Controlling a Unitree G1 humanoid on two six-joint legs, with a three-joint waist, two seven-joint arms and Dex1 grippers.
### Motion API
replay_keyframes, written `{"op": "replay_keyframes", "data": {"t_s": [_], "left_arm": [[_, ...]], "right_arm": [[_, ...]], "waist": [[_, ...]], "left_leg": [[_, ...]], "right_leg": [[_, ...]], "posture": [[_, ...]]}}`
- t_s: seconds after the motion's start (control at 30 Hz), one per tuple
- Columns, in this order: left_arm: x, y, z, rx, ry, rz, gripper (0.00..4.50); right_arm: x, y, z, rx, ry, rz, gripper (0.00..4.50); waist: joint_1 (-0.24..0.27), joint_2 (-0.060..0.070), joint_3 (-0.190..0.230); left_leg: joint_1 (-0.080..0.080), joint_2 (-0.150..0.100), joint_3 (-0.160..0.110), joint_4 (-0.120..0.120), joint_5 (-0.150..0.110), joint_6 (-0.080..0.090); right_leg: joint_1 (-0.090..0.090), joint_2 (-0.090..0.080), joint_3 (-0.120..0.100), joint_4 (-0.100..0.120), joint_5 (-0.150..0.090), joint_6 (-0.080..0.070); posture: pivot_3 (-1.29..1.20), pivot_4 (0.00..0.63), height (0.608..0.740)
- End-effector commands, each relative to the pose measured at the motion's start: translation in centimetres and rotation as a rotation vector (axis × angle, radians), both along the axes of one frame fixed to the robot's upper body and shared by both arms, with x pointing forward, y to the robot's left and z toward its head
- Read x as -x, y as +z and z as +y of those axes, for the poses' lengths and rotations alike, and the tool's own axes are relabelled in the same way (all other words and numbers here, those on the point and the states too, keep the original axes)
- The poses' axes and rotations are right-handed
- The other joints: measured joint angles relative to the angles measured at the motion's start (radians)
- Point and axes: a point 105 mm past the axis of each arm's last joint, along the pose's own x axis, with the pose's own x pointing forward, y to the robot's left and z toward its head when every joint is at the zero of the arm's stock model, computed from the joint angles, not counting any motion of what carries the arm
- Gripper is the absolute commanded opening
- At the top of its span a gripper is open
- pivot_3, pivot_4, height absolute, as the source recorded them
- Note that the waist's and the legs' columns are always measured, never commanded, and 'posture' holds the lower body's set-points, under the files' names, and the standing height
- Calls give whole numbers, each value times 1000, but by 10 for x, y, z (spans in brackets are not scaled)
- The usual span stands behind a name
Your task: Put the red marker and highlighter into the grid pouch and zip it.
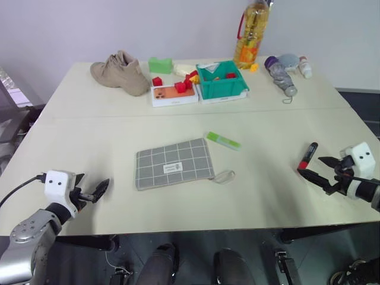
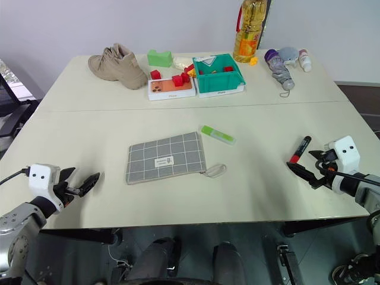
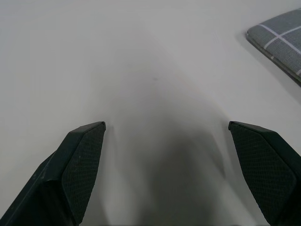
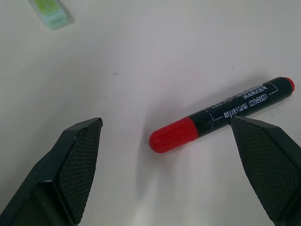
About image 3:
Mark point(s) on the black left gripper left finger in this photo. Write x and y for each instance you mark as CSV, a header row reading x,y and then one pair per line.
x,y
58,174

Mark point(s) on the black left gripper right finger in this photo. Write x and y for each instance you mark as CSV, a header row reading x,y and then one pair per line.
x,y
265,169

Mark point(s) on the grey checked folded cloth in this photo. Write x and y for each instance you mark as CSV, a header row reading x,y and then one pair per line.
x,y
281,44

